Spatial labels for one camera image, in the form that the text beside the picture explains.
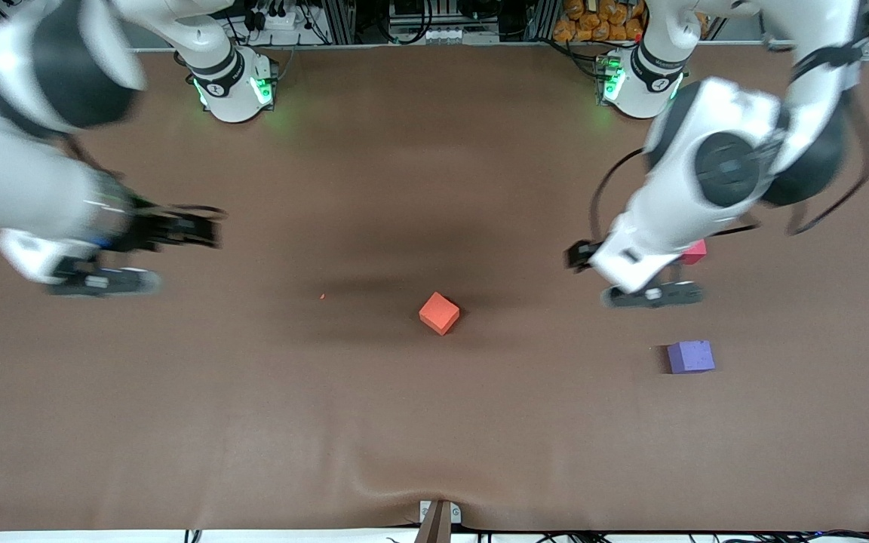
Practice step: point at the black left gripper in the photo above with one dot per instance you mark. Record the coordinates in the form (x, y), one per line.
(579, 256)

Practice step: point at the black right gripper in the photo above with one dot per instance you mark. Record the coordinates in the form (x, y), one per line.
(149, 227)

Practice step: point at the orange foam cube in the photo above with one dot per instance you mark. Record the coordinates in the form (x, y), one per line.
(439, 313)

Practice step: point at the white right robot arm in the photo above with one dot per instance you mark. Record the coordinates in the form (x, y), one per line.
(19, 173)

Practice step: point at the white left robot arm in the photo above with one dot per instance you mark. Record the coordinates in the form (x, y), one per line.
(676, 204)

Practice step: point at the pink foam cube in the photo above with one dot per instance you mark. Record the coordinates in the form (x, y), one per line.
(695, 253)

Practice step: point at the purple foam cube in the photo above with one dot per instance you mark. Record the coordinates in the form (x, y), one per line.
(691, 357)

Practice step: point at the brown table mat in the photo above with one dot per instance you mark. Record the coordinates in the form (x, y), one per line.
(434, 415)

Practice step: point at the white power strip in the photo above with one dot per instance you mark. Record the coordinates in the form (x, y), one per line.
(276, 21)

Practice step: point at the pile of orange objects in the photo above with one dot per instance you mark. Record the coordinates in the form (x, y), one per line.
(600, 23)

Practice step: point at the white terminal block row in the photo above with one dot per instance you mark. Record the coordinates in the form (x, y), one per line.
(461, 35)

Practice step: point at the small metal edge bracket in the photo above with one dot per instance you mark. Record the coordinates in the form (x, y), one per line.
(457, 514)

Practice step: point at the brown wooden post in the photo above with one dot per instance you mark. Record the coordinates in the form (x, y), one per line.
(434, 528)

